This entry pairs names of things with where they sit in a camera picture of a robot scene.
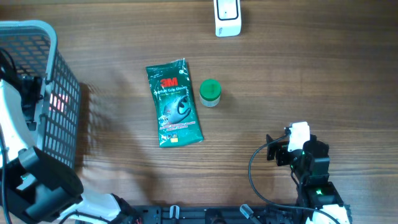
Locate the green-lid white jar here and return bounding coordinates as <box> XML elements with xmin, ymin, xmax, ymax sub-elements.
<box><xmin>200</xmin><ymin>79</ymin><xmax>222</xmax><ymax>107</ymax></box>

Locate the green 3M gloves packet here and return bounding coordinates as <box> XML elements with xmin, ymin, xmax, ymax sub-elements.
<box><xmin>146</xmin><ymin>58</ymin><xmax>204</xmax><ymax>147</ymax></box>

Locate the pink tissue packet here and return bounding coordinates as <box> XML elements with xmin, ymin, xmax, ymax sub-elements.
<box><xmin>49</xmin><ymin>94</ymin><xmax>69</xmax><ymax>114</ymax></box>

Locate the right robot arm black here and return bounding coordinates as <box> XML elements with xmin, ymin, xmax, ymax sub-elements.
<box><xmin>266</xmin><ymin>134</ymin><xmax>353</xmax><ymax>223</ymax></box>

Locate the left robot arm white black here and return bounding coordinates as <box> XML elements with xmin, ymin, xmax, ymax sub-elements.
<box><xmin>1</xmin><ymin>49</ymin><xmax>141</xmax><ymax>223</ymax></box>

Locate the white barcode scanner box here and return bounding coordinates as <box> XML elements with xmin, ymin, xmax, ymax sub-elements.
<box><xmin>213</xmin><ymin>0</ymin><xmax>242</xmax><ymax>37</ymax></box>

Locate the grey plastic lattice basket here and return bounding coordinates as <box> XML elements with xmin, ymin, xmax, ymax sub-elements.
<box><xmin>1</xmin><ymin>21</ymin><xmax>81</xmax><ymax>168</ymax></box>

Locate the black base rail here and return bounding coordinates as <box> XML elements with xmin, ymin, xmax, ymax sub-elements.
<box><xmin>114</xmin><ymin>205</ymin><xmax>306</xmax><ymax>224</ymax></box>

